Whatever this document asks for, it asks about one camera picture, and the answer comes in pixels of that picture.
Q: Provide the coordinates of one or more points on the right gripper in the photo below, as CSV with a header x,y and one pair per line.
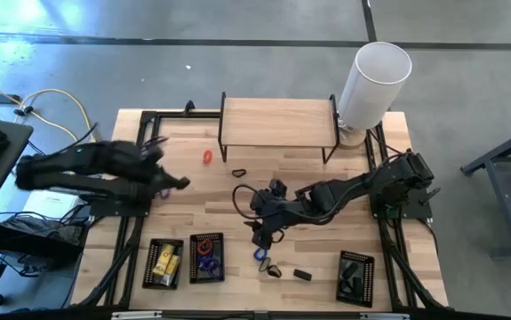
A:
x,y
273,213

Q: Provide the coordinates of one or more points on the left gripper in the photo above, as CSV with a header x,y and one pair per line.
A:
x,y
155,173

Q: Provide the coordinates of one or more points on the blue coil wristband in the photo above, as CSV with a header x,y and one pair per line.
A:
x,y
255,255
202,260

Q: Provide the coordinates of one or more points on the small black block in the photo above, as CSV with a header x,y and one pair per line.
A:
x,y
302,275

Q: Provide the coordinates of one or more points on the black elastic band loop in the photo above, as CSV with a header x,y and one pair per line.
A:
x,y
238,177
346,289
351,270
277,273
260,266
357,284

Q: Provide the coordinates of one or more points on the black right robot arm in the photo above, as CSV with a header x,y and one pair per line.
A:
x,y
353,189

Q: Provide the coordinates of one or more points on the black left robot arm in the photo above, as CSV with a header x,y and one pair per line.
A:
x,y
82,162

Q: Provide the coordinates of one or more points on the black side desk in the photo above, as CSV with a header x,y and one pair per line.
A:
x,y
19,133

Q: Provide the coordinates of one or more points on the black slotted plastic basket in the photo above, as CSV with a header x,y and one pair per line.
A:
x,y
194,271
368,289
147,266

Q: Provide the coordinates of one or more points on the wooden shelf with black legs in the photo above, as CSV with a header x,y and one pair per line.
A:
x,y
277,122

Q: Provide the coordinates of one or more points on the white shade table lamp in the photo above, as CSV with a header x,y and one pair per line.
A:
x,y
379,89

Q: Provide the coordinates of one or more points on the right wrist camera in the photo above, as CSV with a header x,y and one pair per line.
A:
x,y
278,189

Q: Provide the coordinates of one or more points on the black aluminium rig frame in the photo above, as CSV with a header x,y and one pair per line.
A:
x,y
179,115

